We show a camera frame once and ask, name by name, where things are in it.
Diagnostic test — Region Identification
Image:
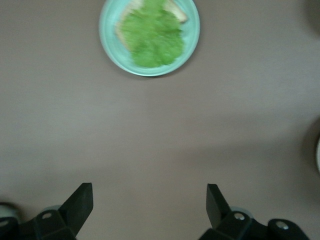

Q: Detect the toast bread slice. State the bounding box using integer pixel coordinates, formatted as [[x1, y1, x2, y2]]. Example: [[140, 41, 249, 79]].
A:
[[114, 0, 189, 50]]

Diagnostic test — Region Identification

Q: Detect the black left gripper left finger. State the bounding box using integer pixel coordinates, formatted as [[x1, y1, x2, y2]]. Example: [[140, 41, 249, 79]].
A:
[[37, 182, 94, 240]]

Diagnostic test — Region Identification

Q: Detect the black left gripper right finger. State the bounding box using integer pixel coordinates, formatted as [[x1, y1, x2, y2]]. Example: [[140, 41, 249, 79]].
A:
[[199, 183, 252, 240]]

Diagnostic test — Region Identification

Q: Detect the green plate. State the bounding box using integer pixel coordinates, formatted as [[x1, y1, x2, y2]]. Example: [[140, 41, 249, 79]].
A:
[[98, 0, 201, 77]]

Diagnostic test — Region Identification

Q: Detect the beige plate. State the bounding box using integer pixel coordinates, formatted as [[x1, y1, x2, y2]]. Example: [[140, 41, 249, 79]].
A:
[[315, 136, 320, 175]]

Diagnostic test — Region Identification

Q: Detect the green lettuce leaf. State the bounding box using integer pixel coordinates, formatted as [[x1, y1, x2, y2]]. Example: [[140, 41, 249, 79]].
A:
[[119, 0, 186, 69]]

